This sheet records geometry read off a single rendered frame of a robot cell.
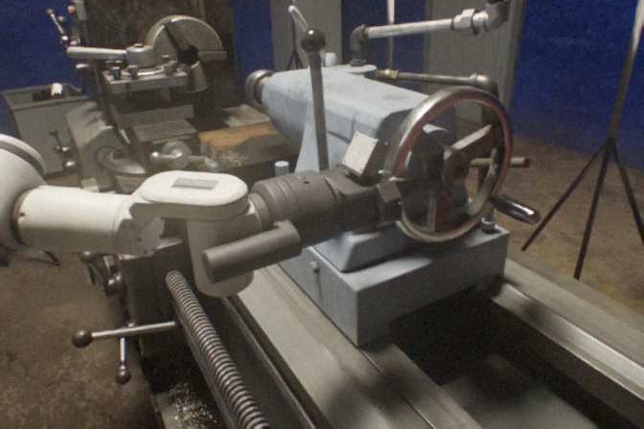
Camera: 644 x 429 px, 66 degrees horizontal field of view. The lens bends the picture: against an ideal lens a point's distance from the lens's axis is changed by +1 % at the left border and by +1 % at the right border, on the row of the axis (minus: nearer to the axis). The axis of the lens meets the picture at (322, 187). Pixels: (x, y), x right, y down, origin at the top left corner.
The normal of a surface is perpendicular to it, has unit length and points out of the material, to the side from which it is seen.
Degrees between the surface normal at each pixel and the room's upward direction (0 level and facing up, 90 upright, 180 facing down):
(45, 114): 90
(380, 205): 90
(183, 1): 90
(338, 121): 82
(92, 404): 0
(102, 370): 0
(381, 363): 0
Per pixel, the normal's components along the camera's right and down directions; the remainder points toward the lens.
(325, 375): -0.53, -0.61
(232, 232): 0.50, 0.40
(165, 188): 0.01, -0.88
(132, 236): -0.14, 0.46
